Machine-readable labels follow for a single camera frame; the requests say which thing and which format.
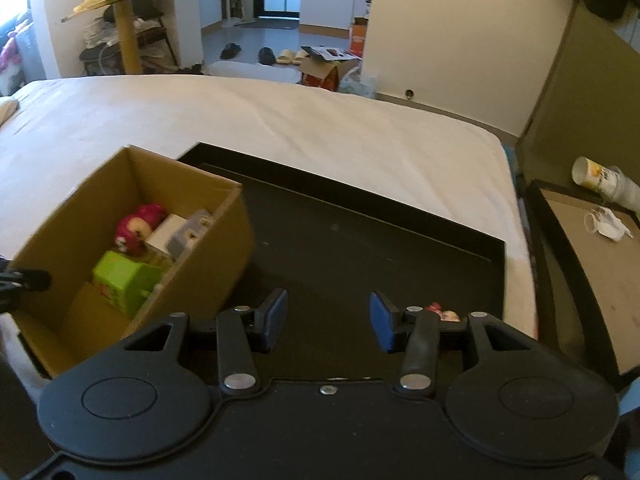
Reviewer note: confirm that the black chair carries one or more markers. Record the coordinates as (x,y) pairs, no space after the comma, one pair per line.
(147,12)

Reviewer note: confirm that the red plush figure toy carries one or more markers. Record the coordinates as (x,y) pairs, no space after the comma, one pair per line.
(135,227)

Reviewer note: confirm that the open cardboard carton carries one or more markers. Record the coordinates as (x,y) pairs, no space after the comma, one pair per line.
(325,72)

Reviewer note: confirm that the red white small figurine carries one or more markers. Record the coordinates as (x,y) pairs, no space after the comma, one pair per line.
(445,313)

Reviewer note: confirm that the black tray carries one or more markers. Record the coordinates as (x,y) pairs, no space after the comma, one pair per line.
(350,240)

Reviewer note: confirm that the round glass table gold leg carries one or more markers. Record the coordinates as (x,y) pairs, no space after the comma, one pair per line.
(125,35)

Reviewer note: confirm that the white face mask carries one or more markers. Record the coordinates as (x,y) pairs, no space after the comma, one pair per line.
(610,225)

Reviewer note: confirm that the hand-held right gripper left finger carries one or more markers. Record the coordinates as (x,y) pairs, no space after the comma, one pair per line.
(275,320)

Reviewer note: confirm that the lavender box toy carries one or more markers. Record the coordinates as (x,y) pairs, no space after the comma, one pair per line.
(187,237)

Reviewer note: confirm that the white box toy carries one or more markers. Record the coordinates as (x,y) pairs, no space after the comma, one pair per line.
(165,237)

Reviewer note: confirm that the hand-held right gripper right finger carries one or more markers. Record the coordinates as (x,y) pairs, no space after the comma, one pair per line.
(382,322)

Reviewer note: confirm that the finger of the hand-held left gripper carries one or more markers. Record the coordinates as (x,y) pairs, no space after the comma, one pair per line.
(30,280)

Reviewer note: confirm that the orange box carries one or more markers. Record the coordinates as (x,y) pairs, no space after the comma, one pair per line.
(358,37)

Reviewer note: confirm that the green cube toy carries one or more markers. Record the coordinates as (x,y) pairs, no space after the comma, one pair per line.
(125,280)

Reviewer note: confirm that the clear plastic cup stack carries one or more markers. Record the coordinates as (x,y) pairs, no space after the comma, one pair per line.
(625,187)

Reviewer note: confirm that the dark framed side table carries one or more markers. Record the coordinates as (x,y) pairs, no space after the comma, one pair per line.
(580,270)

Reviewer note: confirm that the brown cardboard box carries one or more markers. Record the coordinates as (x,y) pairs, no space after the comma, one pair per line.
(215,260)

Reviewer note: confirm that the printed paper cup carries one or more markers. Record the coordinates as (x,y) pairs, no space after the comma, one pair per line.
(592,172)

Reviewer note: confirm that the white floor mat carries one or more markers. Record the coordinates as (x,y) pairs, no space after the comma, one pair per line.
(250,71)

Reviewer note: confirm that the olive brown panel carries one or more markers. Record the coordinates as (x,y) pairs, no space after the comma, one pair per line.
(580,100)

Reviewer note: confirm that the white plastic bag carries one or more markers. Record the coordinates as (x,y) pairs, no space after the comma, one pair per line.
(357,85)

